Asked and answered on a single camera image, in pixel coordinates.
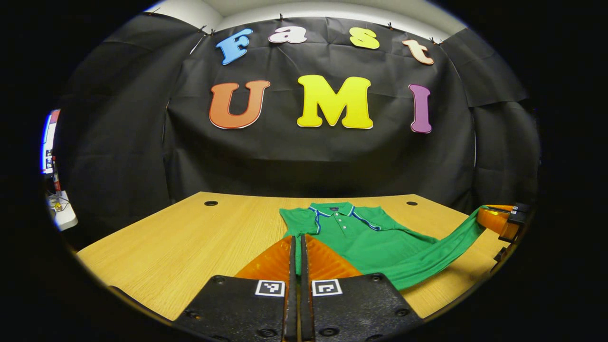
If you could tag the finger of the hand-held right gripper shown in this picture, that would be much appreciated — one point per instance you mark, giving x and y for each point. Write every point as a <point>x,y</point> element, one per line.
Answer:
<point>518,217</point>

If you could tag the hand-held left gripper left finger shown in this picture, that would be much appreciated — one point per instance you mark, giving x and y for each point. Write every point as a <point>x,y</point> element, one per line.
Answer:
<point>291,313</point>

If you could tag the wall poster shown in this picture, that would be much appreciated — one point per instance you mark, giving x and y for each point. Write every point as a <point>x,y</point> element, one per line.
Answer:
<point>49,142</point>

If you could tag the black backdrop cloth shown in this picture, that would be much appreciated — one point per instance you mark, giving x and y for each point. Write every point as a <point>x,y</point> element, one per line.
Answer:
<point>308,161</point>

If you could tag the green T-shirt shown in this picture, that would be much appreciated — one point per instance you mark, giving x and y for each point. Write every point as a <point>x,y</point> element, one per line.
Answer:
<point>370,237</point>

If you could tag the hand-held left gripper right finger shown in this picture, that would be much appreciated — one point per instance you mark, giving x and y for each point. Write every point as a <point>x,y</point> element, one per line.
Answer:
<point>305,313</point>

